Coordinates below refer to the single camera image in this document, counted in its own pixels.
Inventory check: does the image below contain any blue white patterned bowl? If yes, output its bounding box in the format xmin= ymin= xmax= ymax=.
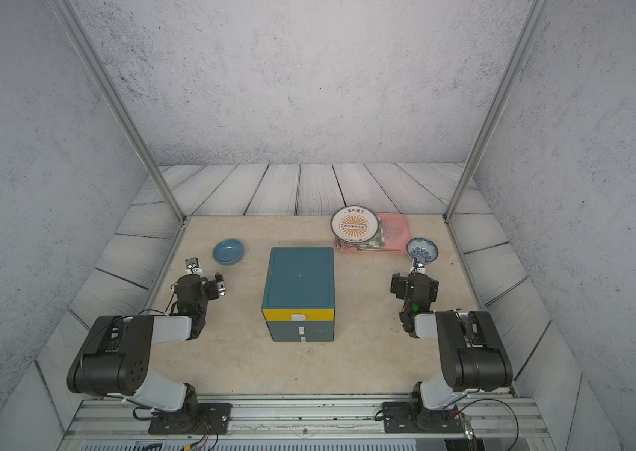
xmin=406 ymin=237 xmax=439 ymax=265

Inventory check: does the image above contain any teal drawer cabinet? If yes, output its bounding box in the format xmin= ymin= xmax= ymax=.
xmin=261 ymin=247 xmax=336 ymax=319

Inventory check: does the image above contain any left aluminium frame post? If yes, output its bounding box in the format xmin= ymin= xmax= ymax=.
xmin=49 ymin=0 xmax=186 ymax=226

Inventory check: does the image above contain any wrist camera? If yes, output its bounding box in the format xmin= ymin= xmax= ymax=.
xmin=411 ymin=259 xmax=426 ymax=274
xmin=186 ymin=257 xmax=203 ymax=277

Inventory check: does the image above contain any aluminium frame post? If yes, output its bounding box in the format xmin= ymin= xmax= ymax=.
xmin=49 ymin=0 xmax=186 ymax=226
xmin=444 ymin=0 xmax=551 ymax=225

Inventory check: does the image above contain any yellow top drawer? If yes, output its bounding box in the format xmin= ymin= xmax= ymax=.
xmin=261 ymin=308 xmax=335 ymax=322

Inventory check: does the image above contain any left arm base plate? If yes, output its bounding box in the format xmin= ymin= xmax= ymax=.
xmin=148 ymin=403 xmax=233 ymax=436

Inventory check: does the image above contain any pink plastic tray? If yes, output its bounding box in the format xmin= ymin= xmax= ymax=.
xmin=334 ymin=213 xmax=412 ymax=254

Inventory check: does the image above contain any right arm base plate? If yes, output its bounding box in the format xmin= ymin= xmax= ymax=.
xmin=373 ymin=402 xmax=464 ymax=434

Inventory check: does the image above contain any white plate orange sunburst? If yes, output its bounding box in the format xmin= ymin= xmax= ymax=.
xmin=330 ymin=205 xmax=379 ymax=244

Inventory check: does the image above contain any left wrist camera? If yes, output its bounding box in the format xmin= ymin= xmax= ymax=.
xmin=186 ymin=257 xmax=203 ymax=277

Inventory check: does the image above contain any right aluminium frame post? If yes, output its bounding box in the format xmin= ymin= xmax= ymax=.
xmin=444 ymin=0 xmax=551 ymax=225

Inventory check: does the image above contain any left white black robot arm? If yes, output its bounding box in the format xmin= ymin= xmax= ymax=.
xmin=66 ymin=272 xmax=226 ymax=418

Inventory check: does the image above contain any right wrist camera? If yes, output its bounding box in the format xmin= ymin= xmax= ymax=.
xmin=411 ymin=259 xmax=426 ymax=274

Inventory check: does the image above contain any aluminium mounting rail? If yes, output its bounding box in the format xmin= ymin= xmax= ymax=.
xmin=60 ymin=393 xmax=554 ymax=450

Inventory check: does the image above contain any blue ceramic dish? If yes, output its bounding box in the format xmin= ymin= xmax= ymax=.
xmin=212 ymin=239 xmax=246 ymax=266

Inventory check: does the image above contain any clear glass cup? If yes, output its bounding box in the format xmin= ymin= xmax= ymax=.
xmin=384 ymin=217 xmax=406 ymax=240

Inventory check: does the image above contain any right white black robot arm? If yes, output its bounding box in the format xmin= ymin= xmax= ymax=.
xmin=390 ymin=272 xmax=513 ymax=419

